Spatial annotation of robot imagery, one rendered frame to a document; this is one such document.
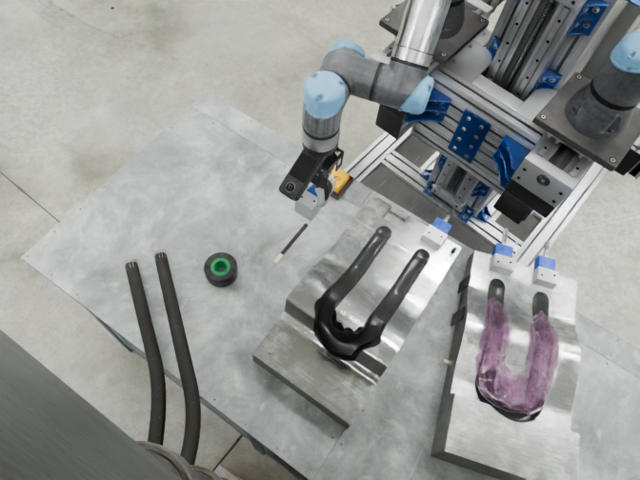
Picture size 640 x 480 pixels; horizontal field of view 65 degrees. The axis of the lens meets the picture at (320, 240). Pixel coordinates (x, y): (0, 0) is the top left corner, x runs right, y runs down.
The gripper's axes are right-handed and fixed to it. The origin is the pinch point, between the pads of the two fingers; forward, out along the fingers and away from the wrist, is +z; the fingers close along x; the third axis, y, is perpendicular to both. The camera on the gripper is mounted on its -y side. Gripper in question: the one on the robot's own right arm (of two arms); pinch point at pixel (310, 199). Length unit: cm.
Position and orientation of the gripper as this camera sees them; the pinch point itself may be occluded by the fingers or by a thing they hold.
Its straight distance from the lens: 120.3
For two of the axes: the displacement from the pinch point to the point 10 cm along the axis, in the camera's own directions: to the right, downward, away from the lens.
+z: -0.6, 4.7, 8.8
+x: -8.2, -5.3, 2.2
